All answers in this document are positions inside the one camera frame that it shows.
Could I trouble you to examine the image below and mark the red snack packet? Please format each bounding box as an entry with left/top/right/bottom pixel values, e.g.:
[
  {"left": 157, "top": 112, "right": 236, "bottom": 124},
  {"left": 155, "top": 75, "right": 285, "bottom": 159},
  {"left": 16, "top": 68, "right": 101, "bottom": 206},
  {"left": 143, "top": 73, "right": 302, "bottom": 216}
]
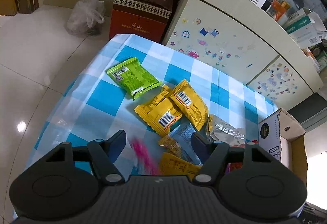
[{"left": 226, "top": 140, "right": 258, "bottom": 174}]

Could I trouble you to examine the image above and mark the yellow snack packet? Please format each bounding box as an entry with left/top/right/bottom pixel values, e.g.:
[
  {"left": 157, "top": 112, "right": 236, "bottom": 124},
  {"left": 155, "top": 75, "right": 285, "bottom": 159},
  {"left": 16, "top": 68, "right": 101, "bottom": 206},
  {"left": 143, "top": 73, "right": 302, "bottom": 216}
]
[
  {"left": 134, "top": 84, "right": 183, "bottom": 137},
  {"left": 159, "top": 153, "right": 202, "bottom": 180},
  {"left": 168, "top": 79, "right": 209, "bottom": 131}
]

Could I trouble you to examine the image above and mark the open cardboard box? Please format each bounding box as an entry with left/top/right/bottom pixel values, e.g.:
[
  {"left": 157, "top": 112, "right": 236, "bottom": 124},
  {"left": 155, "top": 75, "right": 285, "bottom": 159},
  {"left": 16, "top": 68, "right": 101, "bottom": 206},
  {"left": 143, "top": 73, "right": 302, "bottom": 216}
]
[{"left": 258, "top": 108, "right": 308, "bottom": 183}]

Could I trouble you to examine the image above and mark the cream cabinet with stickers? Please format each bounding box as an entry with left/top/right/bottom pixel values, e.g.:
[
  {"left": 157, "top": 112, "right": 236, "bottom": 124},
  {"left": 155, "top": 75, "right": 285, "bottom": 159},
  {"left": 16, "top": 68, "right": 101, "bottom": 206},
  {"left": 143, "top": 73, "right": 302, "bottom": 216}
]
[{"left": 163, "top": 0, "right": 323, "bottom": 110}]

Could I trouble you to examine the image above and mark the silver foil snack packet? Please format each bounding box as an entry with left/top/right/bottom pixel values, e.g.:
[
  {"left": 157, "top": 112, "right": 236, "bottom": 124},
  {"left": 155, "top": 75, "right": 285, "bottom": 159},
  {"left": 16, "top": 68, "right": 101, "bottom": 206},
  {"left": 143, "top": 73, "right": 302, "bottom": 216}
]
[{"left": 206, "top": 114, "right": 245, "bottom": 147}]

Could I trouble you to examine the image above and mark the light blue snack packet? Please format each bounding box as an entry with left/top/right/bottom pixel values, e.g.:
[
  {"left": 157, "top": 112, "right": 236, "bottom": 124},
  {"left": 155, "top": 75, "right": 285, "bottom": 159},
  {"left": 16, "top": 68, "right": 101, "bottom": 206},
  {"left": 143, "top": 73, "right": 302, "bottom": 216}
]
[{"left": 158, "top": 122, "right": 201, "bottom": 165}]

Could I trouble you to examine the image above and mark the red brown carton box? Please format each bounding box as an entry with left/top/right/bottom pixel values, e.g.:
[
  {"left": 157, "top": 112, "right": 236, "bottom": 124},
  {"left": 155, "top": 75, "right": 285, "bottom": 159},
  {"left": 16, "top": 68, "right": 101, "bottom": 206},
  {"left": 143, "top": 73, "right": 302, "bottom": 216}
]
[{"left": 109, "top": 0, "right": 174, "bottom": 43}]

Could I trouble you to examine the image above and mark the blue checkered tablecloth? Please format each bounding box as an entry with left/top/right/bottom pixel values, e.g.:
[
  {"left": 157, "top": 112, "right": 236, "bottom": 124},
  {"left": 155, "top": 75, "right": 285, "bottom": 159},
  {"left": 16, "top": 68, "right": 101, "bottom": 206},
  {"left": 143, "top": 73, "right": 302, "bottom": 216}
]
[{"left": 27, "top": 34, "right": 277, "bottom": 165}]

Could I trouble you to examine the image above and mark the green snack packet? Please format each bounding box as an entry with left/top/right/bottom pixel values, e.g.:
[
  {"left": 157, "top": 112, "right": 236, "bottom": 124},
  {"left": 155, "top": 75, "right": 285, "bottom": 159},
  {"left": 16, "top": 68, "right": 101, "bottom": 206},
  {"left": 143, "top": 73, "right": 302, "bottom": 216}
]
[{"left": 106, "top": 57, "right": 162, "bottom": 100}]

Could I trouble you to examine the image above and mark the pink white snack packet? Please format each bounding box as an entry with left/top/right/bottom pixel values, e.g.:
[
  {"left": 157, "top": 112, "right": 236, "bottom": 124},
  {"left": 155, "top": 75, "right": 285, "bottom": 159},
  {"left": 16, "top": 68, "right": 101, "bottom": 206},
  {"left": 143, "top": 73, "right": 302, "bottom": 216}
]
[{"left": 130, "top": 138, "right": 159, "bottom": 175}]

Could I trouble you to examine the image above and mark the clear plastic bag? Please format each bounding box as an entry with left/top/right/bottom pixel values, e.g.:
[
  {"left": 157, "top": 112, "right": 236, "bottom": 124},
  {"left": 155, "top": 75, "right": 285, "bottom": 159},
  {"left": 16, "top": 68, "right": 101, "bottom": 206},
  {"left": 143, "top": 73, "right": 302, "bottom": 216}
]
[{"left": 65, "top": 0, "right": 105, "bottom": 36}]

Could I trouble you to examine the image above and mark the white green medicine box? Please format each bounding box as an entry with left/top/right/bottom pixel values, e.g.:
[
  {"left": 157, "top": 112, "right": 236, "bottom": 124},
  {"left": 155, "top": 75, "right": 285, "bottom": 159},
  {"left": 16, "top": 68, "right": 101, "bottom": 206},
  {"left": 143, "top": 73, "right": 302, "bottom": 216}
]
[{"left": 283, "top": 8, "right": 326, "bottom": 49}]

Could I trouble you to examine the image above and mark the yellow snack packet bottom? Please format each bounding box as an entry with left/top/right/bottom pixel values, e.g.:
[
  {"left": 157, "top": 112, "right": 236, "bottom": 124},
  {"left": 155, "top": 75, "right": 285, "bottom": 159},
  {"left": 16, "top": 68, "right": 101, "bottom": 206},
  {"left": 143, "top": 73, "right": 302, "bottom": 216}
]
[{"left": 159, "top": 153, "right": 202, "bottom": 180}]

